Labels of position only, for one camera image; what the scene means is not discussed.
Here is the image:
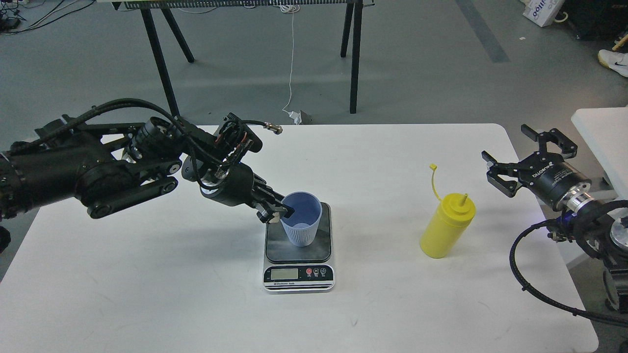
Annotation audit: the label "white power adapter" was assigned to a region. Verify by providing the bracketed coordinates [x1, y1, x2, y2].
[288, 110, 313, 125]

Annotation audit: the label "white sneaker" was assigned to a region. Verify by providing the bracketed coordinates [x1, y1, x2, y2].
[597, 50, 628, 78]

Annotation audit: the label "white side table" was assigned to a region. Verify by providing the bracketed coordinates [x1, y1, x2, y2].
[558, 106, 628, 201]

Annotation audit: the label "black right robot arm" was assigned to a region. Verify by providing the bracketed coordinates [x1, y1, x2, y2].
[481, 125, 627, 327]

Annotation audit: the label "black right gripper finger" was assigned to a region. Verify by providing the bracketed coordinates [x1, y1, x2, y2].
[521, 124, 578, 158]
[481, 151, 521, 198]

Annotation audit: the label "yellow squeeze bottle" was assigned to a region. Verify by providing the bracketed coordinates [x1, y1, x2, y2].
[419, 163, 477, 259]

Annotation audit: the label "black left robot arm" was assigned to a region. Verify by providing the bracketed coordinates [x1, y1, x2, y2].
[0, 98, 294, 223]

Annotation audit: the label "black trestle table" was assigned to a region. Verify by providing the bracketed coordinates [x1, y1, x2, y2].
[111, 0, 365, 115]

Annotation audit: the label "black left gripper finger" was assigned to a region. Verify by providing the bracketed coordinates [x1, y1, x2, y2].
[256, 201, 294, 224]
[255, 182, 285, 202]

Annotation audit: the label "blue plastic cup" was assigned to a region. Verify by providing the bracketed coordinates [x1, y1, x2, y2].
[280, 192, 323, 247]

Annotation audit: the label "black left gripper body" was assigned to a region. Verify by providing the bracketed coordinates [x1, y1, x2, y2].
[201, 164, 267, 208]

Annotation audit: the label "white printed bag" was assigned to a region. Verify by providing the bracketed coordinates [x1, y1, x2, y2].
[521, 0, 568, 27]

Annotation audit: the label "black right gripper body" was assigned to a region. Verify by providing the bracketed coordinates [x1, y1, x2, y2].
[512, 152, 591, 211]

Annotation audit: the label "white hanging cable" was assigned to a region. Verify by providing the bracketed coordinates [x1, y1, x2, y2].
[281, 5, 296, 114]

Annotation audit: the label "digital kitchen scale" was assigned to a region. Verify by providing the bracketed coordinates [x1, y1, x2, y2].
[262, 202, 337, 294]

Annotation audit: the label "black floor cables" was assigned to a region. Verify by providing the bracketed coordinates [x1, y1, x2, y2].
[0, 0, 94, 36]

